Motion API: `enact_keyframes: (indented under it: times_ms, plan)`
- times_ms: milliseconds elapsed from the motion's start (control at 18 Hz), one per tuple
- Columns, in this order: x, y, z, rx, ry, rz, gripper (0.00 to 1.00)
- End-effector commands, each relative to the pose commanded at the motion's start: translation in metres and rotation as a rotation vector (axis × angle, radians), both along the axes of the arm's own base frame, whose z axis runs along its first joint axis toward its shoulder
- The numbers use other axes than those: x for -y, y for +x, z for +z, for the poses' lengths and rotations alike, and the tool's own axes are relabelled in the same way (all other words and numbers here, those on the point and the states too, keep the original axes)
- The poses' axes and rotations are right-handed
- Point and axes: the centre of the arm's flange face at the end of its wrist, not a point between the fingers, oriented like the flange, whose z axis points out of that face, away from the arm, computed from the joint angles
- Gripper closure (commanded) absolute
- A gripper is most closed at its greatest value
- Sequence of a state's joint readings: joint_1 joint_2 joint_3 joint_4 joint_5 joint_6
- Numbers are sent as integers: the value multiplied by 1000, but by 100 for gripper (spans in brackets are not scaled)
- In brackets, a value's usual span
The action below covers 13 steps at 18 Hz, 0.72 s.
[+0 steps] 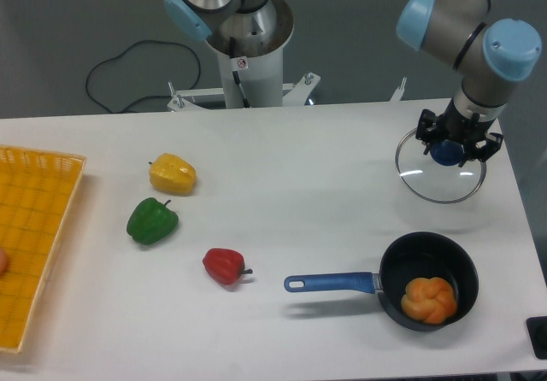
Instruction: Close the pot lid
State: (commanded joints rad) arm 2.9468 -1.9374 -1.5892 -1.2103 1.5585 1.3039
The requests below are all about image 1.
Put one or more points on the red bell pepper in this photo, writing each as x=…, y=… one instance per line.
x=225, y=266

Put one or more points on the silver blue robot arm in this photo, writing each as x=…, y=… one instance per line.
x=493, y=59

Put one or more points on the yellow woven basket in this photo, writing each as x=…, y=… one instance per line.
x=37, y=190

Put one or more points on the green bell pepper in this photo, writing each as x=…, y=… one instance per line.
x=151, y=221

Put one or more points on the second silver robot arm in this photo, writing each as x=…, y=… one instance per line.
x=202, y=19

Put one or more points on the black pot blue handle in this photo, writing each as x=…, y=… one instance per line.
x=414, y=255

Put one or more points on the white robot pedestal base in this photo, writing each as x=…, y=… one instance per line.
x=250, y=52

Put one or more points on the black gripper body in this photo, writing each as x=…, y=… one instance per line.
x=452, y=125

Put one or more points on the glass pot lid blue knob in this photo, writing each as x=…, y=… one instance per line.
x=435, y=173

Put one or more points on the black device at edge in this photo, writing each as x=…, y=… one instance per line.
x=536, y=327

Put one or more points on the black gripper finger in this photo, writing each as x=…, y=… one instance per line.
x=426, y=130
x=473, y=151

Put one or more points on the orange knotted bread roll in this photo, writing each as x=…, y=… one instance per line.
x=429, y=300

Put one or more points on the yellow bell pepper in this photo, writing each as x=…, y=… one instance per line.
x=171, y=174

